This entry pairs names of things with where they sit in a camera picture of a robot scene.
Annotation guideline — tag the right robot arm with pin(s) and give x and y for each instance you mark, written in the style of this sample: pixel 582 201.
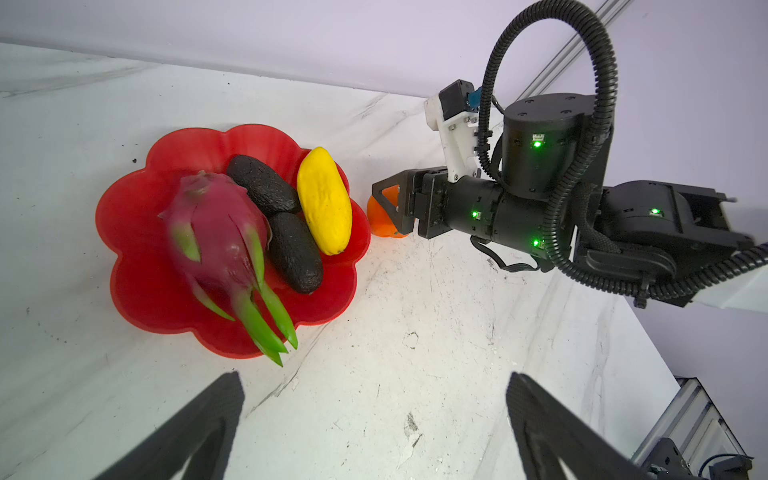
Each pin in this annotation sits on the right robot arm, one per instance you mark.
pixel 645 239

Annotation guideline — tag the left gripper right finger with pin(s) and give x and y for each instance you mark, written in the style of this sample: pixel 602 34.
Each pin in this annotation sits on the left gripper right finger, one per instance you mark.
pixel 550 437

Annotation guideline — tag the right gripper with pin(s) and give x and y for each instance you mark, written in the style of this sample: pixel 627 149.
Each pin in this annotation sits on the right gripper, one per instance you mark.
pixel 478 207

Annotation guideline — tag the dark avocado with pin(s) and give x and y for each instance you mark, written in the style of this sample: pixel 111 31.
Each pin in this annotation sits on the dark avocado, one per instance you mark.
pixel 268 190
pixel 294 253

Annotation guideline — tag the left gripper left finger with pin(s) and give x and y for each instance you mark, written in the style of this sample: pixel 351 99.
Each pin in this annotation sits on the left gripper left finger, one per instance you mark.
pixel 196 441

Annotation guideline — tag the pink dragon fruit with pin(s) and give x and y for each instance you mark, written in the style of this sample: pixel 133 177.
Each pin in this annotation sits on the pink dragon fruit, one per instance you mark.
pixel 218 238

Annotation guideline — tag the aluminium rail at front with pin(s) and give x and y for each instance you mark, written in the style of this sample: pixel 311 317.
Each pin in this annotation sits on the aluminium rail at front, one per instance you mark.
pixel 692 440

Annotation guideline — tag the yellow fake mango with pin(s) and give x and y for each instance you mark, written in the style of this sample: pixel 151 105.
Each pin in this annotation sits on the yellow fake mango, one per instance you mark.
pixel 325 202

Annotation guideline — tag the orange fake fruit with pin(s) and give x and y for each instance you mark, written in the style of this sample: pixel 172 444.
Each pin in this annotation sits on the orange fake fruit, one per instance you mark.
pixel 380 223

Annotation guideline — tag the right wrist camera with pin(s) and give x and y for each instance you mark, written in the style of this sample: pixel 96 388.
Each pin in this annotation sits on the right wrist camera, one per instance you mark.
pixel 454 114

